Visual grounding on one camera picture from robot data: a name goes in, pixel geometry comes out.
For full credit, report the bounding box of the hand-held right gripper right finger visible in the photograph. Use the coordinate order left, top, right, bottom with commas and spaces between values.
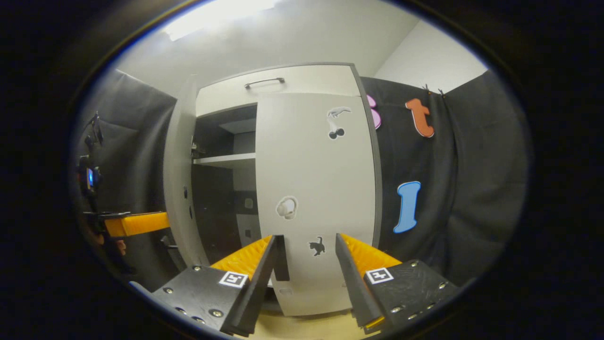
335, 233, 461, 335

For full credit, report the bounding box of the white cabinet drawer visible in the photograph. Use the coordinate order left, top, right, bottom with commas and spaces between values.
196, 65, 361, 116

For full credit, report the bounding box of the white shoe cabinet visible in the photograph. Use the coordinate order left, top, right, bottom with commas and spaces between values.
191, 62, 383, 284

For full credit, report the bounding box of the white shoe cabinet door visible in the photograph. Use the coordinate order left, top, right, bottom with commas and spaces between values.
255, 92, 378, 317
163, 73, 210, 267

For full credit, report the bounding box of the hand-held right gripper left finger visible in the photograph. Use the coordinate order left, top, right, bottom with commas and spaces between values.
151, 235, 279, 337

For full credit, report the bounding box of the white cabinet shelf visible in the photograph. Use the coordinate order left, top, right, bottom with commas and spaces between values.
193, 152, 256, 169

